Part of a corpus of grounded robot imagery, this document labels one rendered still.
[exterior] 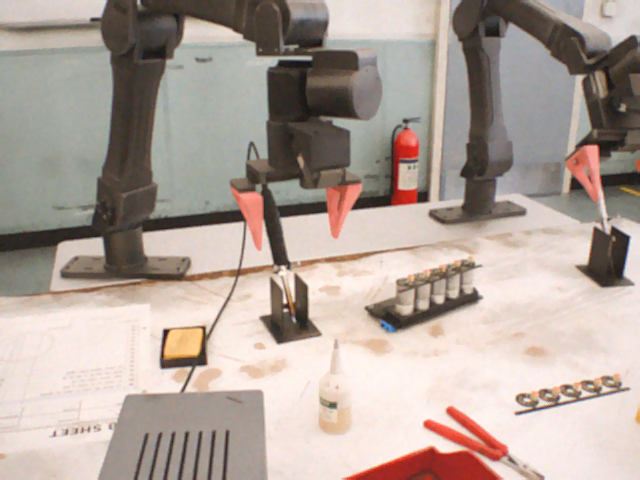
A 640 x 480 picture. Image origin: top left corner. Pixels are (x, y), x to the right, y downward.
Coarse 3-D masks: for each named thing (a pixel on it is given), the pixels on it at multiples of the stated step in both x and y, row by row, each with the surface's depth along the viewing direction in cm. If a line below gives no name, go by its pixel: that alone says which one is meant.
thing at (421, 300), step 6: (420, 276) 80; (420, 282) 79; (420, 288) 79; (426, 288) 79; (420, 294) 80; (426, 294) 80; (414, 300) 80; (420, 300) 80; (426, 300) 80; (414, 306) 81; (420, 306) 80; (426, 306) 80
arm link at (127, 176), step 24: (144, 24) 76; (168, 24) 79; (144, 48) 78; (168, 48) 80; (120, 72) 80; (144, 72) 80; (120, 96) 82; (144, 96) 82; (120, 120) 83; (144, 120) 84; (120, 144) 85; (144, 144) 86; (120, 168) 86; (144, 168) 88; (96, 192) 91; (120, 192) 87; (144, 192) 90; (120, 216) 89; (144, 216) 94
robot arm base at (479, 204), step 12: (468, 180) 121; (480, 180) 120; (492, 180) 121; (468, 192) 121; (480, 192) 120; (492, 192) 120; (468, 204) 122; (480, 204) 120; (492, 204) 121; (504, 204) 127; (516, 204) 127; (432, 216) 122; (444, 216) 120; (456, 216) 120; (468, 216) 120; (480, 216) 120; (492, 216) 121; (504, 216) 123
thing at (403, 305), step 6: (402, 282) 78; (396, 288) 79; (402, 288) 78; (396, 294) 79; (402, 294) 78; (408, 294) 78; (414, 294) 79; (396, 300) 79; (402, 300) 78; (408, 300) 78; (396, 306) 79; (402, 306) 79; (408, 306) 79; (396, 312) 79; (402, 312) 79; (408, 312) 79
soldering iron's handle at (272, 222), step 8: (264, 184) 82; (264, 192) 81; (264, 200) 81; (272, 200) 81; (264, 208) 80; (272, 208) 80; (264, 216) 80; (272, 216) 80; (272, 224) 80; (280, 224) 80; (272, 232) 80; (280, 232) 80; (272, 240) 79; (280, 240) 80; (272, 248) 79; (280, 248) 79; (272, 256) 79; (280, 256) 79; (280, 264) 78; (288, 264) 79
